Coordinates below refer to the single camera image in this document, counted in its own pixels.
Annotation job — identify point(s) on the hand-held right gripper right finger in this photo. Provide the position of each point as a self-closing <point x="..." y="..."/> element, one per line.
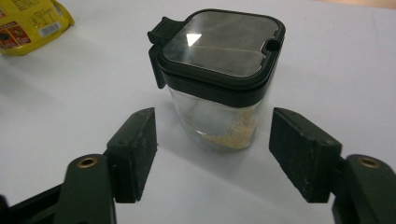
<point x="302" y="155"/>

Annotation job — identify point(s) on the yellow seasoning pouch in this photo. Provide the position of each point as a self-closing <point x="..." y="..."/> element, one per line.
<point x="25" y="31"/>

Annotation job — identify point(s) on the clear seasoning jar black lid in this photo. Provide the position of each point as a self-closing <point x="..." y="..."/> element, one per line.
<point x="218" y="46"/>

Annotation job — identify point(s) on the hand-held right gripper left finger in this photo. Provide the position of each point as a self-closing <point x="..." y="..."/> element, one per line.
<point x="134" y="155"/>

